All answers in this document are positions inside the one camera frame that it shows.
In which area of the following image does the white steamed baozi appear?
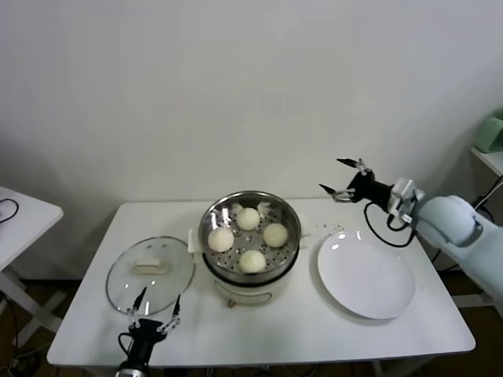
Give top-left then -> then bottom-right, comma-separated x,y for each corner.
236,207 -> 260,231
207,228 -> 236,252
238,250 -> 266,275
262,222 -> 289,248

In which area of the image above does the thin black cable loop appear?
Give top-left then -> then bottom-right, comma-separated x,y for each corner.
0,198 -> 21,225

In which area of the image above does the pale green appliance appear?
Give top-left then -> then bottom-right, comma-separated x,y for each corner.
473,112 -> 503,154

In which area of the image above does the white folding side table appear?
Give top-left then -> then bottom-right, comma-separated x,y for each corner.
0,185 -> 66,349

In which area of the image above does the white shelf board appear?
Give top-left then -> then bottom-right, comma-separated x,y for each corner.
470,147 -> 503,178

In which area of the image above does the round glass pot lid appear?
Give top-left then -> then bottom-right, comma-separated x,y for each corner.
105,235 -> 196,317

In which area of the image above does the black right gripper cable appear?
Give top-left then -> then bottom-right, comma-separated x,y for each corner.
363,202 -> 417,247

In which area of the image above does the black power adapter cable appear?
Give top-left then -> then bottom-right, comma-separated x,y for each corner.
431,184 -> 503,273

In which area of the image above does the black floor cable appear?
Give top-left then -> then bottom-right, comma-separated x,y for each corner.
0,292 -> 20,349

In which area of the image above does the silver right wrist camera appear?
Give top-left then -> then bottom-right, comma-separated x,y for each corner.
387,178 -> 425,227

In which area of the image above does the perforated steel steamer basket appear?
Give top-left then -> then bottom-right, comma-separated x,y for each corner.
188,191 -> 315,286

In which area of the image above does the cream electric cooker pot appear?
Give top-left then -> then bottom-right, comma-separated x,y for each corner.
188,235 -> 312,309

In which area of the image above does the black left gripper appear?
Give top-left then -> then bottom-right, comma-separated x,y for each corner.
126,285 -> 182,364

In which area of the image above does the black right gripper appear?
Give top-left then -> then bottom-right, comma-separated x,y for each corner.
318,157 -> 394,206

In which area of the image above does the white round plate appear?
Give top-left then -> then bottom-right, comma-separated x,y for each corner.
316,230 -> 417,320

